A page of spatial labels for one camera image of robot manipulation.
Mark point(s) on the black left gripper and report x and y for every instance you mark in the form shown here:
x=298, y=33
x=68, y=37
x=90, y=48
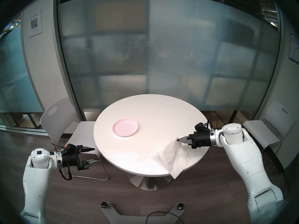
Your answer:
x=71, y=158

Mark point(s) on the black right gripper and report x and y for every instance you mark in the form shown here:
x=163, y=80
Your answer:
x=201, y=139

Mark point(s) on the white paper napkin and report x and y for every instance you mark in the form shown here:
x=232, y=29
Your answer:
x=174, y=157

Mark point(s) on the pink round plate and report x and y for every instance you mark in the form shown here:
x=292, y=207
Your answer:
x=125, y=127

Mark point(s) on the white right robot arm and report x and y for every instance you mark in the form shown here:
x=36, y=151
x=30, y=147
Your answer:
x=247, y=160

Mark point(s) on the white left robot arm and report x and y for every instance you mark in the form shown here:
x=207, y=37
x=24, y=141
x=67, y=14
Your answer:
x=35, y=183

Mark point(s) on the metal shelf rack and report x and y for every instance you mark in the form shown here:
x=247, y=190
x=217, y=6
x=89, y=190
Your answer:
x=230, y=118
x=30, y=119

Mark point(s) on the black star knob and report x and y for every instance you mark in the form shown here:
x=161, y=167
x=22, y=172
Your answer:
x=104, y=205
x=180, y=206

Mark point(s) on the QR code paper sign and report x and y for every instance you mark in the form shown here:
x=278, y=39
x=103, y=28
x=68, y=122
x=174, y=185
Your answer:
x=34, y=24

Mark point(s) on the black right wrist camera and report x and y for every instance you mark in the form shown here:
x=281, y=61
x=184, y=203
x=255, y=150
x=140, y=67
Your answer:
x=200, y=127

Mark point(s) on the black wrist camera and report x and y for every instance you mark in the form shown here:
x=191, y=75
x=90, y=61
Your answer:
x=200, y=127
x=70, y=147

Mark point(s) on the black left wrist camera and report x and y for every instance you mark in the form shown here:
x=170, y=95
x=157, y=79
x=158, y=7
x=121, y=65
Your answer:
x=70, y=147

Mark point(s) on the silver table pedestal base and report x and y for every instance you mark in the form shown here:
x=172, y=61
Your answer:
x=149, y=182

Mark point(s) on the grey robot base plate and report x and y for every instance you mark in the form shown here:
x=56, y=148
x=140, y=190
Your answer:
x=112, y=215

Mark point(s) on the white wall notice blue border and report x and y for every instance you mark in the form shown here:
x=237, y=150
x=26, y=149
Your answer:
x=293, y=48

